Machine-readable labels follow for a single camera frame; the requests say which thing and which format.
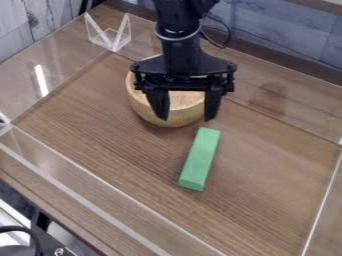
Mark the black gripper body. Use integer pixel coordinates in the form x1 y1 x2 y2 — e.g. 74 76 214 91
130 51 237 95

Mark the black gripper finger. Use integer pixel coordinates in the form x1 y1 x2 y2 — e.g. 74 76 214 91
146 89 170 120
205 88 222 121

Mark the green rectangular stick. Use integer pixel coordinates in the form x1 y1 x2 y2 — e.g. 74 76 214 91
179 127 221 191

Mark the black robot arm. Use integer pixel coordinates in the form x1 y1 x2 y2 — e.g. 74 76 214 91
130 0 238 121

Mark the wooden bowl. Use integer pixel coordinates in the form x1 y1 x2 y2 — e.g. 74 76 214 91
126 72 205 128

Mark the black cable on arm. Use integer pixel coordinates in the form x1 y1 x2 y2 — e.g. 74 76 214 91
199 14 233 50

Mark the clear acrylic corner bracket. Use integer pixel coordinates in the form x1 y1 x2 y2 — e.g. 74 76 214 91
84 13 131 52

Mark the black table frame bracket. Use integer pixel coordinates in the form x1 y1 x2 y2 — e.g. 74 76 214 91
31 209 87 256

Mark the black cable lower left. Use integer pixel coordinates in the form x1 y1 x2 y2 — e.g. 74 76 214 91
0 225 38 256

